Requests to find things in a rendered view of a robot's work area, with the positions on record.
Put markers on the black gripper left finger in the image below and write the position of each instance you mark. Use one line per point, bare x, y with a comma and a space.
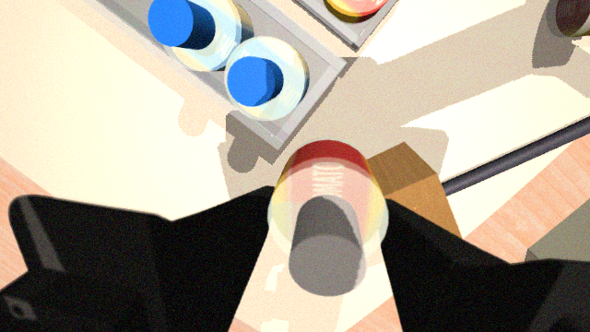
191, 271

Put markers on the clear glass jar with pink label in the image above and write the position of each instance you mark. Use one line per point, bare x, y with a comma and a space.
354, 11
327, 213

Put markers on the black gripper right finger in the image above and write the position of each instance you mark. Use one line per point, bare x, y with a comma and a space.
442, 283

